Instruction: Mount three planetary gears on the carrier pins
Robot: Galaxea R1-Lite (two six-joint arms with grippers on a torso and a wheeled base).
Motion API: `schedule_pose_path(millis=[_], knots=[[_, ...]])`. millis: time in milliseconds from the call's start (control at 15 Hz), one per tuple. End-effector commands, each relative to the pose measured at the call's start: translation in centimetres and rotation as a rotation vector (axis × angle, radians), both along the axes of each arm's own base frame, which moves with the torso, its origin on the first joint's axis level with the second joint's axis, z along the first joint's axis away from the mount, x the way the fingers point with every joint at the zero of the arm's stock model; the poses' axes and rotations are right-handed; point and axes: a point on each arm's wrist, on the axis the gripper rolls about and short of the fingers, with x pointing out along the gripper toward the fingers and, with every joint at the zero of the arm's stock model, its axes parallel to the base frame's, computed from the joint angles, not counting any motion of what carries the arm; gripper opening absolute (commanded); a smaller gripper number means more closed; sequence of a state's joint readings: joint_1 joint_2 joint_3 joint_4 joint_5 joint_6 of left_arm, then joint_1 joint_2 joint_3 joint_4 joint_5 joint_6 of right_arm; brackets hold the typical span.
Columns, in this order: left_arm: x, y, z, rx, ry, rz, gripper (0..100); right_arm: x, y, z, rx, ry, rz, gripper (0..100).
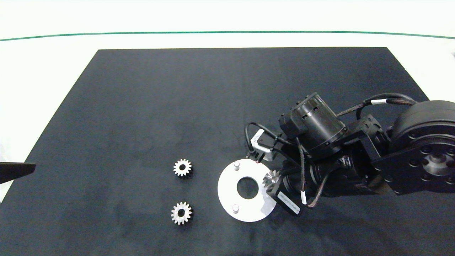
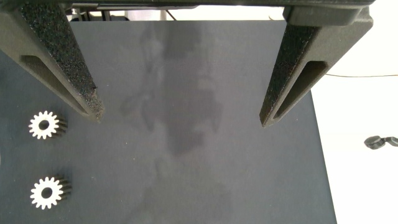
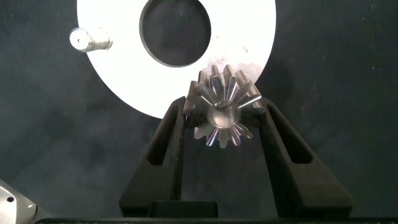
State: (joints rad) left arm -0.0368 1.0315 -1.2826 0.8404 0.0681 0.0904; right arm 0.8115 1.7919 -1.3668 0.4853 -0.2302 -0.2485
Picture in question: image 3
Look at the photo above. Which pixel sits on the boxy silver wrist camera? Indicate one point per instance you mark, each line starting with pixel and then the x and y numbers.
pixel 12 208

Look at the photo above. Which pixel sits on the small steel spur gear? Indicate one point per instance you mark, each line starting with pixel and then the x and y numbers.
pixel 222 88

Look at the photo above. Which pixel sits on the dark mat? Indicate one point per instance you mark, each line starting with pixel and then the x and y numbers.
pixel 46 124

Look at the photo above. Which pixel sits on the round white plate with pins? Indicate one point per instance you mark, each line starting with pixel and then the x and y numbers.
pixel 124 71

